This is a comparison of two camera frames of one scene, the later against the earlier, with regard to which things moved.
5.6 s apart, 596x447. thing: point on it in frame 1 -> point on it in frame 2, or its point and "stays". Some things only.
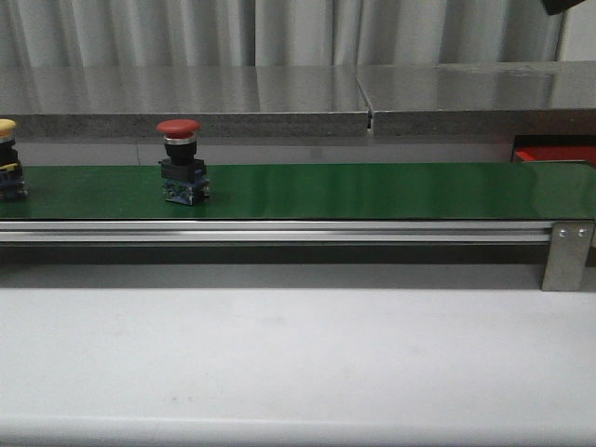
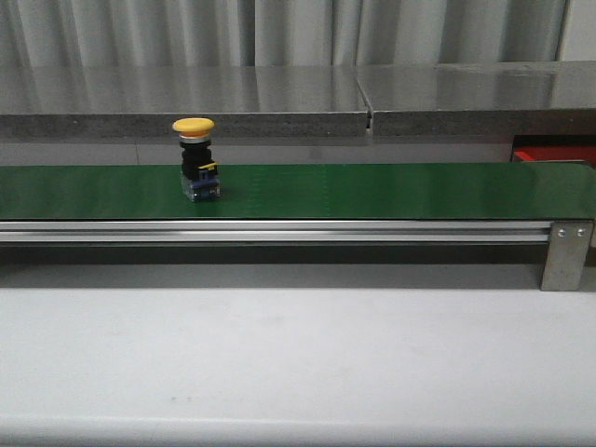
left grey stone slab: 223,101 stays
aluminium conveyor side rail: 276,232 stays
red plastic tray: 557,153 stays
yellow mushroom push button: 12,186 -> 199,177
